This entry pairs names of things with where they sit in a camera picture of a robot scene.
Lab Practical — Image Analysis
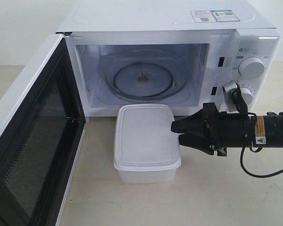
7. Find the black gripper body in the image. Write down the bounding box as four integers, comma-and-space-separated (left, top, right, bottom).
201, 103, 250, 156

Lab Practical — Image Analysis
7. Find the white lidded plastic container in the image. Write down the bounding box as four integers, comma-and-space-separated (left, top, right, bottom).
114, 104, 181, 183

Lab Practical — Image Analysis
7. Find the white microwave door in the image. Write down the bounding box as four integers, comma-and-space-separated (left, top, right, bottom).
0, 34, 85, 226

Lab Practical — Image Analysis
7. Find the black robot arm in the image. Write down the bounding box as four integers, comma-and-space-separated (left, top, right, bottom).
171, 103, 283, 156

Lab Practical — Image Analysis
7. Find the glass microwave turntable plate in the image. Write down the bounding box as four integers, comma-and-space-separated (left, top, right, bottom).
101, 49, 191, 102

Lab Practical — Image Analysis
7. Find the white microwave oven body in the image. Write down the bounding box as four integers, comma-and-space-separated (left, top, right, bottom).
58, 0, 281, 117

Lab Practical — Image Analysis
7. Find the lower white timer knob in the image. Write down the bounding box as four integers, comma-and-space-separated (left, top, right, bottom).
241, 88, 253, 105

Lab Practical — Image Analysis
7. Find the upper white control knob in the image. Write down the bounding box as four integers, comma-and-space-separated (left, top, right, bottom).
238, 57, 265, 80

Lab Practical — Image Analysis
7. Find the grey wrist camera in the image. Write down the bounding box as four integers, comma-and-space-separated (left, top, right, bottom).
223, 81, 240, 112

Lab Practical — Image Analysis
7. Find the black cable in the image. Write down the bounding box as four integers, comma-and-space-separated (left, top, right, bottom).
233, 88, 283, 178

